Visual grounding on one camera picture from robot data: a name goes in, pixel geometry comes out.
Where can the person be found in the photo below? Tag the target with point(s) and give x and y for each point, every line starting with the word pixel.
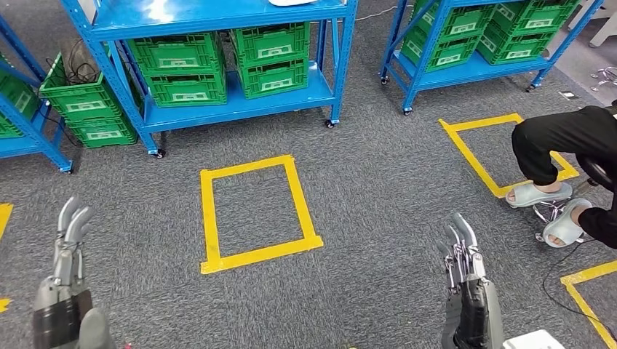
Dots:
pixel 559 139

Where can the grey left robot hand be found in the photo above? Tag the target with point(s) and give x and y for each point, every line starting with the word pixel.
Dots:
pixel 60 308

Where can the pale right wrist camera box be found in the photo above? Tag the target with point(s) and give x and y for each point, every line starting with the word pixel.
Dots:
pixel 532 341

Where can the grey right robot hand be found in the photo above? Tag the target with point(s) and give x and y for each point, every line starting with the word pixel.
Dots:
pixel 475 313

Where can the chrome stool base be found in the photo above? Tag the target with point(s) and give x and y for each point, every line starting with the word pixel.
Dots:
pixel 607 77

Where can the white plastic panel part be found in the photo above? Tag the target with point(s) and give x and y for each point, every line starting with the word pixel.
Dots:
pixel 291 2

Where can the chrome stool with black backrest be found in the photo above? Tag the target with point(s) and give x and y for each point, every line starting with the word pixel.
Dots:
pixel 597 171

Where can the blue metal shelf rack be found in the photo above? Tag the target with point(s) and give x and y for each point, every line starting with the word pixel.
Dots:
pixel 29 135
pixel 462 72
pixel 231 103

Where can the white desk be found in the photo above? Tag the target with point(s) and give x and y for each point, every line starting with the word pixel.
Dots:
pixel 602 29

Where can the floor socket box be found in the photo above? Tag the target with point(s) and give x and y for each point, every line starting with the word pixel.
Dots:
pixel 569 95

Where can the yellow floor tape marking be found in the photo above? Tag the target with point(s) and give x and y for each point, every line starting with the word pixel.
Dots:
pixel 583 298
pixel 5 217
pixel 209 217

